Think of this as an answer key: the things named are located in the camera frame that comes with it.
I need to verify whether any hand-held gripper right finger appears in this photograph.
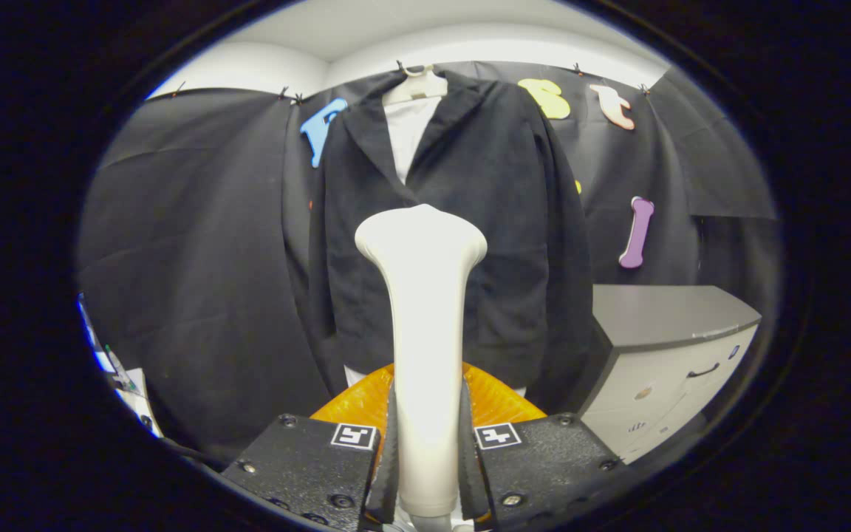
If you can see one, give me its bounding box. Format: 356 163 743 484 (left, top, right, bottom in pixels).
461 362 622 529

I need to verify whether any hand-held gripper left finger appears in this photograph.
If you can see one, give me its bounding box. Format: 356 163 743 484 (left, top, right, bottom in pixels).
220 362 399 532

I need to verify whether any white garment steamer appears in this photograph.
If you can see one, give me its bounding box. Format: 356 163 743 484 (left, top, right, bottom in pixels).
354 204 488 532

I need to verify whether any black jacket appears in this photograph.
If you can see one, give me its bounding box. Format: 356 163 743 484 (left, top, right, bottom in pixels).
309 68 595 415

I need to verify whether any white shirt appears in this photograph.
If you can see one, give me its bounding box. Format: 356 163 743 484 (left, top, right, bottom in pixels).
343 95 528 400

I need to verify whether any white clothes hanger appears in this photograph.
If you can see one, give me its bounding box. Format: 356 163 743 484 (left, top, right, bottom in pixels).
383 65 448 106

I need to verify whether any grey cabinet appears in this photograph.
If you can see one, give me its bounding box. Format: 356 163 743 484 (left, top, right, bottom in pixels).
579 284 762 465

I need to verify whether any black backdrop cloth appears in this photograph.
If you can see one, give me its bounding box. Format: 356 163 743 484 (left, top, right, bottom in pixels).
77 61 779 466

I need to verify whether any white device with cables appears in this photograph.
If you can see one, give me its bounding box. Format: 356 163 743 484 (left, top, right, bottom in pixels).
77 294 164 438

